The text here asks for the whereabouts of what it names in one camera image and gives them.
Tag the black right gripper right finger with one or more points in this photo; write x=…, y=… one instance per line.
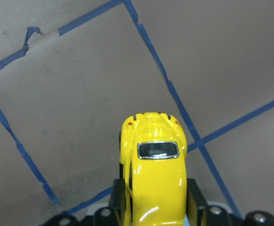
x=195, y=204

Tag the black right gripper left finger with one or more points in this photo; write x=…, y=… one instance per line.
x=118, y=200

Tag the yellow beetle toy car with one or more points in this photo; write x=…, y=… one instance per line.
x=153, y=149

